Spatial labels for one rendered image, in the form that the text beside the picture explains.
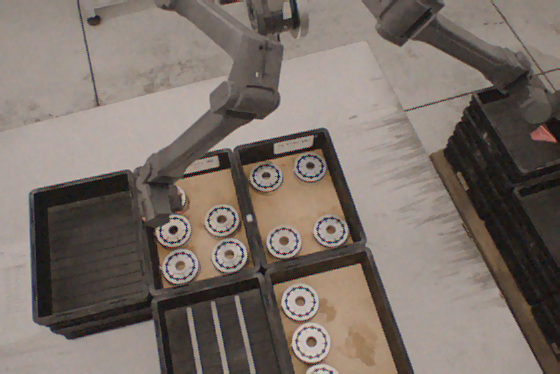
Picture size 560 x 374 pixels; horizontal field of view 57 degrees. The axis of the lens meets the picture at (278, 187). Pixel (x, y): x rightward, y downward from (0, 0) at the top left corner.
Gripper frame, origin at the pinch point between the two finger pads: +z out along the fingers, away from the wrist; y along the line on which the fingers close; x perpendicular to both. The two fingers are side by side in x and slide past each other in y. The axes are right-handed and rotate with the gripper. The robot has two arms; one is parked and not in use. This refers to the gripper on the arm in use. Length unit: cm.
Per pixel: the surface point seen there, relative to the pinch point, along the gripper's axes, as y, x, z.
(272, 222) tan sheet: 27.9, -4.0, 15.0
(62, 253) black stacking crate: -33.9, 1.1, 12.5
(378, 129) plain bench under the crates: 74, 28, 31
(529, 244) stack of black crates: 124, -19, 64
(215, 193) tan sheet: 13.0, 9.7, 14.7
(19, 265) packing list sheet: -52, 6, 24
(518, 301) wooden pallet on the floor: 122, -36, 87
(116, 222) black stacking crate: -17.6, 7.2, 13.4
